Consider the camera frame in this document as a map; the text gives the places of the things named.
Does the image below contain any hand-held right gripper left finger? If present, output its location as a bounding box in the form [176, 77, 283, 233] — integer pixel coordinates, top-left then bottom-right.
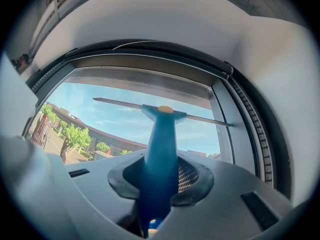
[64, 148, 148, 237]

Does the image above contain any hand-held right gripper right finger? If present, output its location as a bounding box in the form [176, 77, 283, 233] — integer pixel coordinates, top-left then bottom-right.
[162, 151, 309, 240]

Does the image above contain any casement window glass pane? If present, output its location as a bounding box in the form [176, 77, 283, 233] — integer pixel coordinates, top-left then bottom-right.
[23, 67, 235, 165]

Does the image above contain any blue squeegee with yellow button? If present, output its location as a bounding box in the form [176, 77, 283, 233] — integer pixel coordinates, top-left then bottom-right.
[92, 96, 234, 239]

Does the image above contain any thick forked street tree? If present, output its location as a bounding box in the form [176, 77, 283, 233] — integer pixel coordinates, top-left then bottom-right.
[59, 123, 93, 165]

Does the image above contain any red street sign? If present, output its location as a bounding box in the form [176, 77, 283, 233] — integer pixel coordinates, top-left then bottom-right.
[29, 114, 55, 145]

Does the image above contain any black window frame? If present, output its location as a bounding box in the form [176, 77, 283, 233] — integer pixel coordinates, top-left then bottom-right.
[23, 39, 293, 200]

